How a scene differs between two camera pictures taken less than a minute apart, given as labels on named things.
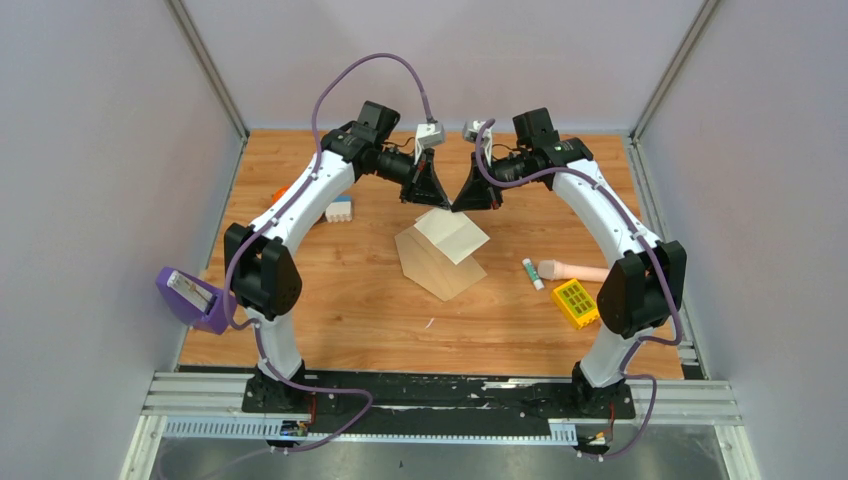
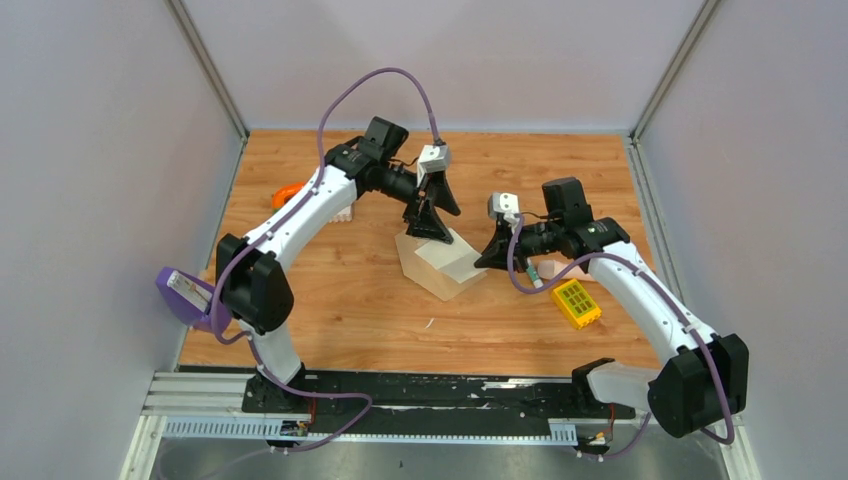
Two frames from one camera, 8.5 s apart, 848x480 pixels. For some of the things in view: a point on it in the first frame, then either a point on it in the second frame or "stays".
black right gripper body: [513, 168] to [539, 238]
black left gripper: [424, 187] to [426, 223]
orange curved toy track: [278, 194] stays
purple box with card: [193, 302] stays
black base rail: [426, 402] stays
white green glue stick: [533, 274] stays
